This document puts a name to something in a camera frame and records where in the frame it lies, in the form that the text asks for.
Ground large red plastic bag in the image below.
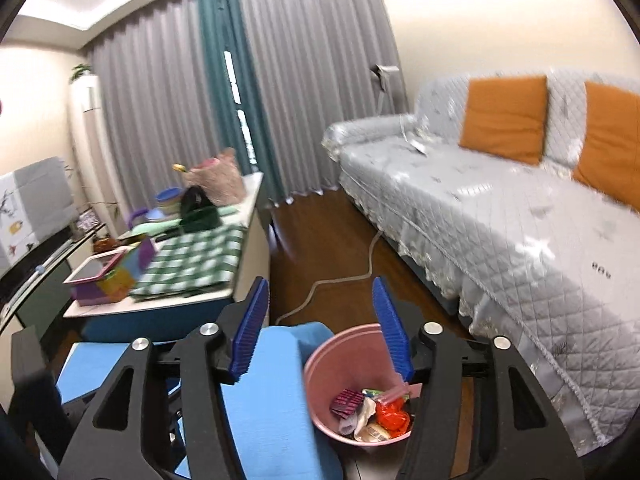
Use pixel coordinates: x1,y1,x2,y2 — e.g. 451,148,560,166
375,402,412,436

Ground pink plastic bin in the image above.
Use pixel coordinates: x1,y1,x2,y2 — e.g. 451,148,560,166
303,324,426,447

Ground teal curtain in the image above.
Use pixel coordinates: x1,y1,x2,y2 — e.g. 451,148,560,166
195,0,288,206

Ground grey quilted sofa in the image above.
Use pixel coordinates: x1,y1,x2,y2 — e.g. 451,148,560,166
320,67,640,456

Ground white power cable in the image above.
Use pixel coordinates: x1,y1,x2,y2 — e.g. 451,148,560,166
275,115,426,326

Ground grey curtain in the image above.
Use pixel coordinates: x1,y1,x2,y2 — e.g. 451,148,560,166
239,0,416,196
82,0,223,221

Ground orange cushion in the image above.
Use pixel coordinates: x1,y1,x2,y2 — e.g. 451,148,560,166
459,75,549,166
571,81,640,206

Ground white standing air conditioner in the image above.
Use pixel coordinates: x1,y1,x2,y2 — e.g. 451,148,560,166
67,74,126,231

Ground purple plastic container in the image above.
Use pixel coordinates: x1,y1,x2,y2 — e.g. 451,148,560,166
124,207,163,228

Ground dark green box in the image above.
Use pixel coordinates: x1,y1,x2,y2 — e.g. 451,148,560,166
179,206,223,233

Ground pink lace bag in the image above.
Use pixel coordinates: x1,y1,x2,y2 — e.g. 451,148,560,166
182,147,247,206

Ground white and dark coffee table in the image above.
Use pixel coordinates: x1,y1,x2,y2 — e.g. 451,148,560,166
62,172,273,346

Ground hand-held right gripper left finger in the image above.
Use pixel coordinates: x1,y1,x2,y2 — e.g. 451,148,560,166
57,276,271,480

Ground blue foam mat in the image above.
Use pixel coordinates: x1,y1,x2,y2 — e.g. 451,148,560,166
55,322,346,480

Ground stack of plastic bowls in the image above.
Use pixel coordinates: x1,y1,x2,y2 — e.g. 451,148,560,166
154,187,183,221

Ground colourful rectangular box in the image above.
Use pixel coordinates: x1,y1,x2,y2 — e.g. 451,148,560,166
63,237,157,307

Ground white plastic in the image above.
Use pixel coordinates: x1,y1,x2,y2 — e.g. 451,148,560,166
340,397,376,436

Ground grey television cover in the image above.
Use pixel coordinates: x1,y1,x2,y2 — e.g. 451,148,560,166
0,156,77,273

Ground television cabinet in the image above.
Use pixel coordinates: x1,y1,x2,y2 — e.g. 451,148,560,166
0,220,108,361

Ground green checked cloth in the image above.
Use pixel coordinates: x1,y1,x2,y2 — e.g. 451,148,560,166
130,205,248,301

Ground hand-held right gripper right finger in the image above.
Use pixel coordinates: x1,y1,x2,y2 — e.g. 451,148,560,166
371,276,586,480

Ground pink patterned packet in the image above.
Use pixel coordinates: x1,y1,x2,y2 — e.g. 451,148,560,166
330,388,365,418

